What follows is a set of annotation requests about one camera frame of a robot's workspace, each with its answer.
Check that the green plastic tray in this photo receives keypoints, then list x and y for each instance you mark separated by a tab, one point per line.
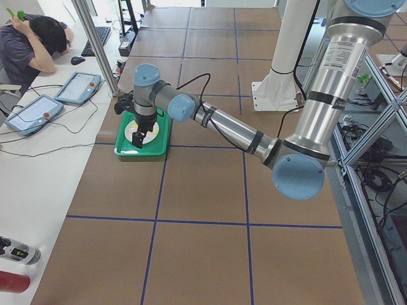
124	148

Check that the aluminium frame post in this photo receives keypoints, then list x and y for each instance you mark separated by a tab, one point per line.
87	22

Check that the far blue teach pendant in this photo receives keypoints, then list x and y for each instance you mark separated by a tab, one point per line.
78	88

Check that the white camera pillar mount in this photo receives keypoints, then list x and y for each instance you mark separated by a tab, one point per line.
277	91

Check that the green phone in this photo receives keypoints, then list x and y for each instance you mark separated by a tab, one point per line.
20	14

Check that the black computer mouse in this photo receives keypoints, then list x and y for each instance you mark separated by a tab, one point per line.
76	60

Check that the white round plate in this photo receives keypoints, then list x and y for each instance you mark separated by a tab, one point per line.
132	127

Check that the red bottle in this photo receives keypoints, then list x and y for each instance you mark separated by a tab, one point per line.
14	283

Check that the seated person dark shirt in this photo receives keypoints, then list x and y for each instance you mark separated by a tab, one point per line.
28	46

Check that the near blue teach pendant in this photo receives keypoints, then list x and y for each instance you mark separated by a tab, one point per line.
35	115

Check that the blue teach pendant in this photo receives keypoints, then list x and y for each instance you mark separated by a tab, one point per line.
78	88
35	115

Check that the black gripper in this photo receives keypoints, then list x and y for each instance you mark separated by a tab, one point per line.
144	122

